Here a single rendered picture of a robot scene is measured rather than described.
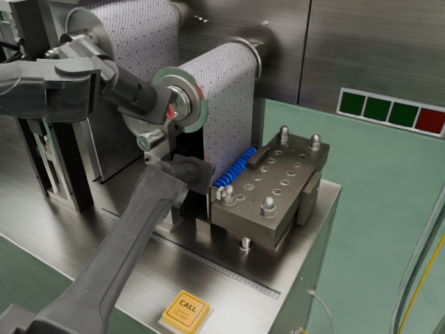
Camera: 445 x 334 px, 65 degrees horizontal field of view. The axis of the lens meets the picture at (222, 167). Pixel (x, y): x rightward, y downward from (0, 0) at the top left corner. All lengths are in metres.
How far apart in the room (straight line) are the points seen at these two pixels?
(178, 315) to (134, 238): 0.34
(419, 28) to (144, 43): 0.62
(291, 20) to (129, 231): 0.68
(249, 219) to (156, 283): 0.25
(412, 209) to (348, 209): 0.42
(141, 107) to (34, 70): 0.17
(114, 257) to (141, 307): 0.41
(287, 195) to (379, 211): 1.72
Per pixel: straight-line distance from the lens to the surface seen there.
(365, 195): 2.63
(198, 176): 0.74
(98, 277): 0.39
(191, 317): 0.76
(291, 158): 0.98
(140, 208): 0.51
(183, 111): 0.74
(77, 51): 0.63
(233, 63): 0.85
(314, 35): 0.95
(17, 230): 1.08
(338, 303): 1.97
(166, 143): 0.80
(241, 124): 0.93
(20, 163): 1.36
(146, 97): 0.61
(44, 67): 0.54
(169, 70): 0.75
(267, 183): 0.88
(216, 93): 0.77
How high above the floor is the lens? 1.57
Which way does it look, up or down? 35 degrees down
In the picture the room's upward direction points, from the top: straight up
